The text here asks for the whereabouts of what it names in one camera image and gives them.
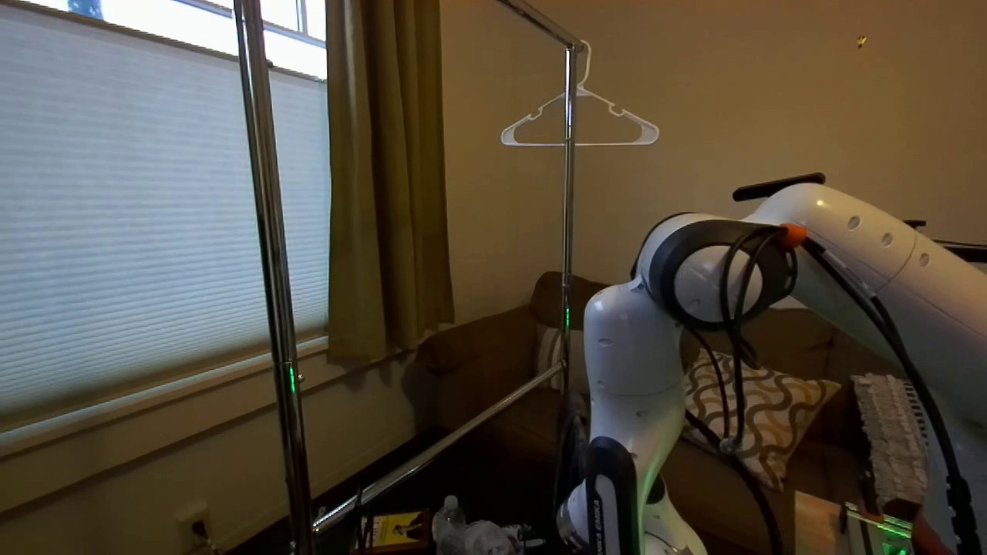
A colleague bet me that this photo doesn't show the chrome garment rack frame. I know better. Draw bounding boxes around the chrome garment rack frame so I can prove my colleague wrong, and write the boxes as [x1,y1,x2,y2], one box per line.
[228,0,595,555]

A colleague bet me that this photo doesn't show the yellow booklet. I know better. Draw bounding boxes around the yellow booklet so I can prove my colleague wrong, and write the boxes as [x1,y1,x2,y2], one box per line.
[366,512,428,553]

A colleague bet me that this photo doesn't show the white tie-dye t-shirt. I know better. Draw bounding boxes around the white tie-dye t-shirt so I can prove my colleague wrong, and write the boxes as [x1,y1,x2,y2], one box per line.
[432,498,523,555]

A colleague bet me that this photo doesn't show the white plastic clothes hanger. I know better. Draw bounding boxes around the white plastic clothes hanger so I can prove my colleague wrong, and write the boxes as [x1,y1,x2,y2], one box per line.
[500,40,661,148]

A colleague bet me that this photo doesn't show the brown sofa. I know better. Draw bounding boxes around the brown sofa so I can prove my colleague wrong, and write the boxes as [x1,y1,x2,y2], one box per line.
[405,273,891,555]

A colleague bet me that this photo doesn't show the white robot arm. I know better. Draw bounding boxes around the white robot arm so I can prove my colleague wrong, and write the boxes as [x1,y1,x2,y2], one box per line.
[558,183,987,555]

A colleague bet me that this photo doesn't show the white knitted blanket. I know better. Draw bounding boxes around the white knitted blanket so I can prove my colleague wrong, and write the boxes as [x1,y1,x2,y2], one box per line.
[854,373,929,519]

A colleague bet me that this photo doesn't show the patterned throw pillow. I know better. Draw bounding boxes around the patterned throw pillow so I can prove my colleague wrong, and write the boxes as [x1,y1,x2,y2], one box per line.
[685,351,839,490]

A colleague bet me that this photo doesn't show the white cellular window blind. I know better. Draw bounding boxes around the white cellular window blind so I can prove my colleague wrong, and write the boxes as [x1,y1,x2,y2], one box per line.
[0,0,332,417]

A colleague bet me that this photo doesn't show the olive green curtain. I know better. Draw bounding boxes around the olive green curtain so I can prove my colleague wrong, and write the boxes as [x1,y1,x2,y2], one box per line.
[326,0,454,364]

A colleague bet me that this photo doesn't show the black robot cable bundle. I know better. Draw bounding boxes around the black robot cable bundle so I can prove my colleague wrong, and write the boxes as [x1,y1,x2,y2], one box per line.
[672,227,981,555]

